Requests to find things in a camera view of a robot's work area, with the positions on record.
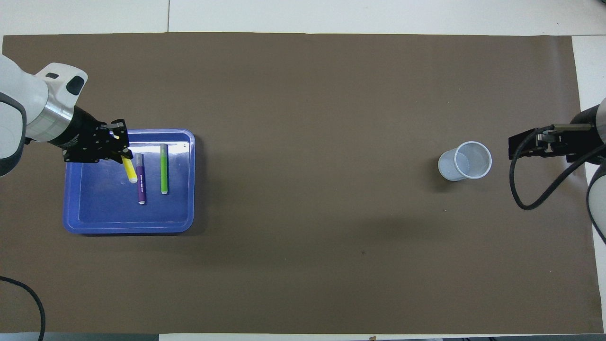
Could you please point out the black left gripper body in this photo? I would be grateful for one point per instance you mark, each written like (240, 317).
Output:
(87, 139)

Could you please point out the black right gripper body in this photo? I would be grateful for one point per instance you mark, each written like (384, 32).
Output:
(582, 137)

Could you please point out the yellow highlighter pen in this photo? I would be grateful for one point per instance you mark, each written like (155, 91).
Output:
(130, 171)

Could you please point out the purple highlighter pen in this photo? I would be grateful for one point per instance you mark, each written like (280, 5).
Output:
(140, 184)

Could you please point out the green highlighter pen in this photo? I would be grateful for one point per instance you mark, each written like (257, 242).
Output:
(164, 170)

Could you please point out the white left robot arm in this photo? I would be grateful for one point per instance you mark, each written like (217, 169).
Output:
(19, 94)

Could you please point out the clear plastic cup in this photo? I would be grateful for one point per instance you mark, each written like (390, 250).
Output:
(466, 161)

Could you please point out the blue plastic tray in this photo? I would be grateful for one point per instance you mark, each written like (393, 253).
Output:
(109, 213)

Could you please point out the brown table mat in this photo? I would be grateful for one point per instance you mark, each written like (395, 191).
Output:
(303, 142)

